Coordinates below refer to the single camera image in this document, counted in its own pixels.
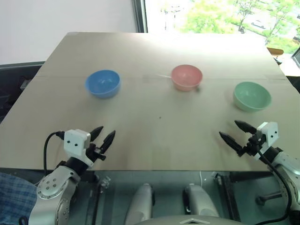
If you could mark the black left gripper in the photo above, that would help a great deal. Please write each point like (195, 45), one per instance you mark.
(93, 153)

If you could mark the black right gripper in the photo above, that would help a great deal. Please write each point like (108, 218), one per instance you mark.
(254, 145)

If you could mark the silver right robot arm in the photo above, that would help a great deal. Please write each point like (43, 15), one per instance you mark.
(289, 168)

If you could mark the green bowl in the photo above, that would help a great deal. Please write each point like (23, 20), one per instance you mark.
(252, 96)

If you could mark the blue bowl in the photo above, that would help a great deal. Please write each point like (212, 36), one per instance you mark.
(103, 82)

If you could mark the silver left robot leg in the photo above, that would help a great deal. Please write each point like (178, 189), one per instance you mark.
(139, 204)

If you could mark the silver robot leg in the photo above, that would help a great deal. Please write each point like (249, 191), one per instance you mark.
(139, 204)
(200, 201)

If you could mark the red bowl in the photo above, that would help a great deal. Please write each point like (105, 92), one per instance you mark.
(186, 78)

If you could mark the silver right robot leg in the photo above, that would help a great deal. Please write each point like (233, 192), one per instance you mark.
(200, 201)

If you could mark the dark monitor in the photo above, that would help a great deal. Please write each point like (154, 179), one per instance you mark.
(296, 58)

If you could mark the silver robot torso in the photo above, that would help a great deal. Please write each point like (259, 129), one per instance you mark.
(189, 220)

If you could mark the black furniture beside table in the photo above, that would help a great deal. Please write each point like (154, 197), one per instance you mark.
(16, 86)

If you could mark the blue plaid cloth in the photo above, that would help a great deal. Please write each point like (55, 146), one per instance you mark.
(15, 199)

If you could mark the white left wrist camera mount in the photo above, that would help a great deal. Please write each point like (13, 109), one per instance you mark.
(76, 143)

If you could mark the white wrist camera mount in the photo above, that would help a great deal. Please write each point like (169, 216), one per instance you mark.
(269, 134)
(76, 143)

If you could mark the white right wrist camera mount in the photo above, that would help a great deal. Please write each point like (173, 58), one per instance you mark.
(269, 134)

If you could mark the black table frame leg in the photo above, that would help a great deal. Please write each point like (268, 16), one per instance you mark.
(226, 194)
(97, 201)

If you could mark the dark window frame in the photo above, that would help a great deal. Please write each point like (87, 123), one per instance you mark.
(140, 15)

